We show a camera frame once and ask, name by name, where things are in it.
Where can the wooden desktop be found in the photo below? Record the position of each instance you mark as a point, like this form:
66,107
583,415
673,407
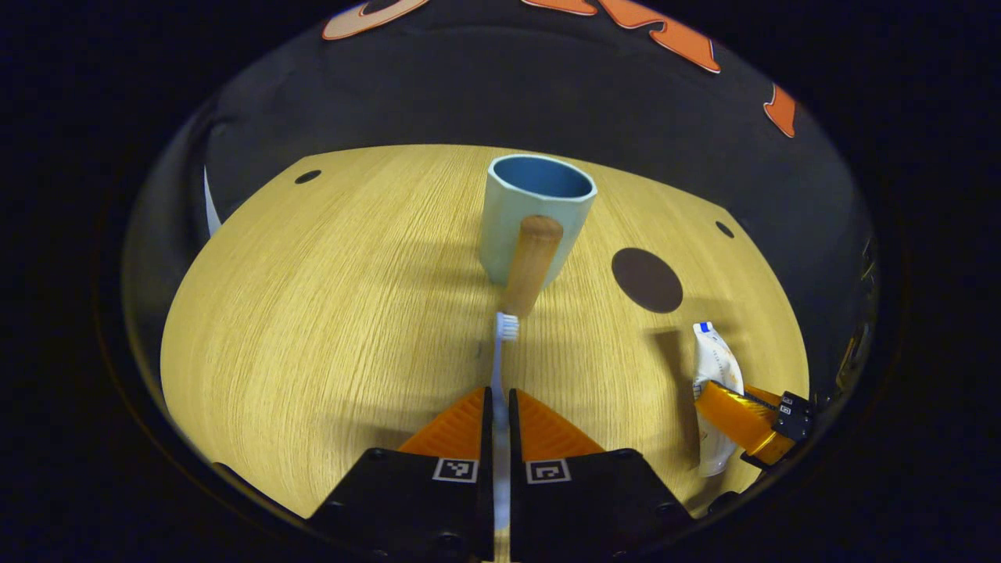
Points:
313,328

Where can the dark brown round coaster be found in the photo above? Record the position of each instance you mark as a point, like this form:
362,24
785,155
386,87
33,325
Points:
647,280

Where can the white and blue toothbrush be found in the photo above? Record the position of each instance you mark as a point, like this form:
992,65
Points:
497,367

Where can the white toothpaste tube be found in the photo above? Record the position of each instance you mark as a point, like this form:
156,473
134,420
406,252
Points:
713,363

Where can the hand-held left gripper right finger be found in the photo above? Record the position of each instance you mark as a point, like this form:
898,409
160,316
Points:
516,469

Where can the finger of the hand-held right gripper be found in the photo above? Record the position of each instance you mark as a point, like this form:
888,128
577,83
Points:
735,418
794,404

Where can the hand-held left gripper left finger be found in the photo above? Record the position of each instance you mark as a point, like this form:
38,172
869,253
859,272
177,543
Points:
487,469

